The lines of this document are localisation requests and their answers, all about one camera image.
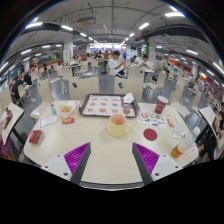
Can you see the white paper card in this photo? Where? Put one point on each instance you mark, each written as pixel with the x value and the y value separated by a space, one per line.
pixel 48 121

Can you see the round red coaster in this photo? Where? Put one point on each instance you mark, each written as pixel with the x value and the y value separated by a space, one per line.
pixel 150 134

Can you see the red packet on table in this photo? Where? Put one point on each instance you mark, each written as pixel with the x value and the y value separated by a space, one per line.
pixel 35 136

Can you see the red paper cup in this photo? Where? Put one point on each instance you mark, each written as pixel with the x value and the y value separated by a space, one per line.
pixel 160 105

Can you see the small glass cup on tray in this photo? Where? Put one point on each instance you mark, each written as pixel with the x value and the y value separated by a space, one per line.
pixel 126 109

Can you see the man in white shirt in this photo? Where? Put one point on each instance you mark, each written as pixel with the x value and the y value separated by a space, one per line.
pixel 115 65

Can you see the beige chair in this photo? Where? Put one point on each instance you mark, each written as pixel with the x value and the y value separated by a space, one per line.
pixel 79 88
pixel 133 86

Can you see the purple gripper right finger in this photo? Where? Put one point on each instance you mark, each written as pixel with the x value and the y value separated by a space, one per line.
pixel 151 165

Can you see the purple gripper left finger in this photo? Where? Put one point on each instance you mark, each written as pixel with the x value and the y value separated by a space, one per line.
pixel 70 166

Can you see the beige chair right front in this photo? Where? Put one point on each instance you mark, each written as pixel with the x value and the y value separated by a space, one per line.
pixel 133 86

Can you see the printed paper leaflet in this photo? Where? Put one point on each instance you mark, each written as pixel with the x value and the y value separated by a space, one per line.
pixel 153 119

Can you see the plastic cup with orange drink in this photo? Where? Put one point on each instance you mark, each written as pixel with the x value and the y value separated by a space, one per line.
pixel 183 146

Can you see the small green bottle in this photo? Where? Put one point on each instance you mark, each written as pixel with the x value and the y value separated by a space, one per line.
pixel 53 109

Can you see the yellow mug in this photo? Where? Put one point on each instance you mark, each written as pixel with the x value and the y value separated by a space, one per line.
pixel 118 125

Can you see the beige chair left front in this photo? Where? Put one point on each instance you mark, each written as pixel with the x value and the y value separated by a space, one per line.
pixel 79 88

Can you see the clear bag with fries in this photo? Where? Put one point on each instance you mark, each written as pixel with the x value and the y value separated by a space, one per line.
pixel 67 109

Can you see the crumpled white napkin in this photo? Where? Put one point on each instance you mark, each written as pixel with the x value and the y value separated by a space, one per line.
pixel 128 98

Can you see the small red sauce packet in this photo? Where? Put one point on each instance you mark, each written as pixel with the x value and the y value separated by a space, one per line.
pixel 68 121

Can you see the brown food tray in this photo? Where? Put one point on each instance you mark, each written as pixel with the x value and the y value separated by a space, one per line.
pixel 103 105

